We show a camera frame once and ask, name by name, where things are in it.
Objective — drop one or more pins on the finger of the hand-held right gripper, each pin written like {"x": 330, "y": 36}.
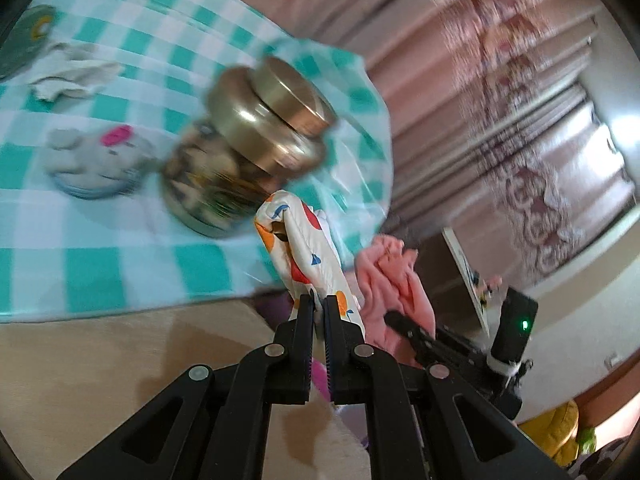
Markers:
{"x": 410, "y": 331}

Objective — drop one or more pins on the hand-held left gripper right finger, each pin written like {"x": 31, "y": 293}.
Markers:
{"x": 332, "y": 330}

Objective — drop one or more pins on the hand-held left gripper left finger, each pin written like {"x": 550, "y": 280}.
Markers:
{"x": 306, "y": 330}

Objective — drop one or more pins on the salmon pink cloth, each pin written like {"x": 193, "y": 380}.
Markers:
{"x": 395, "y": 280}

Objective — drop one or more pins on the white fruit printed cloth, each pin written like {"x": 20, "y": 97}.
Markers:
{"x": 305, "y": 250}

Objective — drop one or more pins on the white framed picture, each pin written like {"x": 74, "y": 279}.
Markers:
{"x": 470, "y": 275}

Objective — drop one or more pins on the yellow cushion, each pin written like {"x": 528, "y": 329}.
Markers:
{"x": 550, "y": 430}

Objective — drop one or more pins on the teal white checked tablecloth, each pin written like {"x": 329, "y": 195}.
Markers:
{"x": 100, "y": 260}

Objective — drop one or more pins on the glass jar with brass lid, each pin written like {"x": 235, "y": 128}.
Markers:
{"x": 260, "y": 110}

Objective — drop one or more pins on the grey plush cat toy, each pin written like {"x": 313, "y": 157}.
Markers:
{"x": 95, "y": 160}

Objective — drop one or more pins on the pink curtain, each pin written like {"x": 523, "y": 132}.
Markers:
{"x": 450, "y": 60}

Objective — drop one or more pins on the beige cloth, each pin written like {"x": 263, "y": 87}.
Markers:
{"x": 65, "y": 72}

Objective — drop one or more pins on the green round tin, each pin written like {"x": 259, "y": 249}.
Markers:
{"x": 25, "y": 40}

